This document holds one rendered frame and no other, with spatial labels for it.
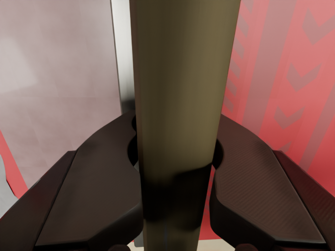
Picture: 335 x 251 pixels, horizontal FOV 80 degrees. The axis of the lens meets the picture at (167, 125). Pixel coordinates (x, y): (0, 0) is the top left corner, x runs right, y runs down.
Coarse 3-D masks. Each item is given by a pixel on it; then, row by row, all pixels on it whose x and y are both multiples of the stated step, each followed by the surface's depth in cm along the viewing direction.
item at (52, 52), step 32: (0, 0) 13; (32, 0) 13; (64, 0) 13; (96, 0) 13; (0, 32) 14; (32, 32) 14; (64, 32) 14; (96, 32) 14; (0, 64) 15; (32, 64) 15; (64, 64) 15; (96, 64) 15; (0, 96) 16; (32, 96) 16; (64, 96) 16; (96, 96) 17
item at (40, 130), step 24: (0, 120) 18; (24, 120) 18; (48, 120) 18; (72, 120) 18; (96, 120) 18; (0, 144) 19; (24, 144) 19; (48, 144) 19; (72, 144) 19; (24, 168) 20; (48, 168) 20; (24, 192) 22
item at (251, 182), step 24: (216, 144) 9; (240, 144) 9; (264, 144) 9; (216, 168) 9; (240, 168) 7; (264, 168) 7; (216, 192) 6; (240, 192) 6; (264, 192) 6; (288, 192) 6; (216, 216) 6; (240, 216) 6; (264, 216) 6; (288, 216) 6; (240, 240) 6; (264, 240) 5; (288, 240) 5; (312, 240) 5
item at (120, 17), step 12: (120, 0) 10; (120, 12) 10; (120, 24) 11; (120, 36) 11; (120, 48) 11; (120, 60) 12; (132, 60) 12; (120, 72) 12; (132, 72) 12; (120, 84) 12; (132, 84) 12; (120, 96) 13; (132, 96) 13; (132, 108) 13
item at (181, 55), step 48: (144, 0) 5; (192, 0) 5; (240, 0) 5; (144, 48) 5; (192, 48) 5; (144, 96) 6; (192, 96) 6; (144, 144) 7; (192, 144) 7; (144, 192) 8; (192, 192) 8; (144, 240) 10; (192, 240) 10
